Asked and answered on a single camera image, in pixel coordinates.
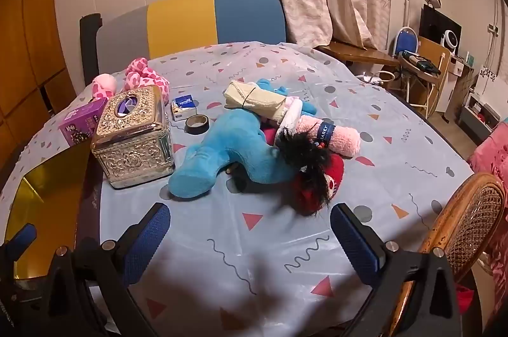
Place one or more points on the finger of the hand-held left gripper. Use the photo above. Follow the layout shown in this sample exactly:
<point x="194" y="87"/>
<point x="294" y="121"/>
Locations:
<point x="24" y="236"/>

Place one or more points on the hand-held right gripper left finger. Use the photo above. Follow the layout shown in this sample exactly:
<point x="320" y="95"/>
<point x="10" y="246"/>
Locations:
<point x="147" y="241"/>

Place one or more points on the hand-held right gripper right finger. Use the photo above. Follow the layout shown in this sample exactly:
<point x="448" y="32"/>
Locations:
<point x="353" y="245"/>

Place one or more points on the pink dishcloth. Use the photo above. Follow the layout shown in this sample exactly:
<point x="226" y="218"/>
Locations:
<point x="345" y="140"/>

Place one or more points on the large blue plush toy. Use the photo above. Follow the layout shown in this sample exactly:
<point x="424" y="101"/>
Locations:
<point x="230" y="146"/>

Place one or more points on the red plush toy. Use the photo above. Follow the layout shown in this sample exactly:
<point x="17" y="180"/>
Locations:
<point x="331" y="182"/>

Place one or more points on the silver ornate tissue box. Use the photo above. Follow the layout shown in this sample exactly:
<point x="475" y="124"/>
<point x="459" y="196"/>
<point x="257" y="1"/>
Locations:
<point x="131" y="150"/>

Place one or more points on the black hair wig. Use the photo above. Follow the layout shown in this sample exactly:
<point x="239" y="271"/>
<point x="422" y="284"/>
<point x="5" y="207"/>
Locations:
<point x="305" y="156"/>

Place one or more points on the rattan chair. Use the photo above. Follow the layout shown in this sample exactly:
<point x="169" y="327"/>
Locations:
<point x="468" y="226"/>

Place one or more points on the black tape roll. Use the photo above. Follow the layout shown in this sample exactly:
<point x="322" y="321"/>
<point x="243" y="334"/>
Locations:
<point x="190" y="128"/>

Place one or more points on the purple cardboard box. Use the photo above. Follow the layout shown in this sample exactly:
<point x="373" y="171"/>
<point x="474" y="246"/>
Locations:
<point x="79" y="122"/>

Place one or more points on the blue white tissue pack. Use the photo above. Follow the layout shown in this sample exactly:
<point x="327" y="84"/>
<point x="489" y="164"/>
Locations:
<point x="183" y="107"/>

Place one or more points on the small blue plush toy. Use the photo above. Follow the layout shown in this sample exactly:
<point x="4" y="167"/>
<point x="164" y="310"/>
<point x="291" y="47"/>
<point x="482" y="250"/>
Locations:
<point x="309" y="107"/>

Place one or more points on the pink bedding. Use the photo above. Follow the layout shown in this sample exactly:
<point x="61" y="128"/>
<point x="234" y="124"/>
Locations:
<point x="492" y="158"/>

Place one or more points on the pink spotted plush toy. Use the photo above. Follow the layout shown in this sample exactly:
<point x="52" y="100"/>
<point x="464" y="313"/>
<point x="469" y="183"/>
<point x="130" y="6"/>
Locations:
<point x="139" y="77"/>

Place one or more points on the beige rolled cloth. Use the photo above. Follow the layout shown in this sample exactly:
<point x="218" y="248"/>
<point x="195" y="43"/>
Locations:
<point x="254" y="101"/>

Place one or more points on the grey storage box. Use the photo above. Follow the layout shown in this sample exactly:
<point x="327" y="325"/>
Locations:
<point x="476" y="115"/>

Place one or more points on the wooden desk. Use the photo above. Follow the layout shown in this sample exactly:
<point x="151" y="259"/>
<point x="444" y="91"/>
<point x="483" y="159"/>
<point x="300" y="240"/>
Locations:
<point x="357" y="53"/>

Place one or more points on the wooden wardrobe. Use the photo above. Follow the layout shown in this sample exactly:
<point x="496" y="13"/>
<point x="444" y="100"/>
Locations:
<point x="27" y="43"/>

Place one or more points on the blue white folding stool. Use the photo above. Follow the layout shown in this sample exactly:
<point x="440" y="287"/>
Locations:
<point x="405" y="41"/>

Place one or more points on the white cabinet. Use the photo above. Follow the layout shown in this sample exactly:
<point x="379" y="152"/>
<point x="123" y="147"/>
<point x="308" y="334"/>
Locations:
<point x="490" y="83"/>

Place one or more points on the wooden board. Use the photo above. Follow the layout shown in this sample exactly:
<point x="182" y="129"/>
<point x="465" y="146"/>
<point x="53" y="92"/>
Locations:
<point x="430" y="45"/>

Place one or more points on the white desk fan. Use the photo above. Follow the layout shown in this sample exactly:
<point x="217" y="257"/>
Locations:
<point x="450" y="38"/>

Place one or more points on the black monitor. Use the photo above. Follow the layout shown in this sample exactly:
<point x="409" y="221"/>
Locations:
<point x="434" y="23"/>

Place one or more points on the grey yellow blue chair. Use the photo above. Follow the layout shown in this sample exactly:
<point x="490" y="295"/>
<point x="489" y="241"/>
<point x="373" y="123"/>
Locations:
<point x="238" y="15"/>

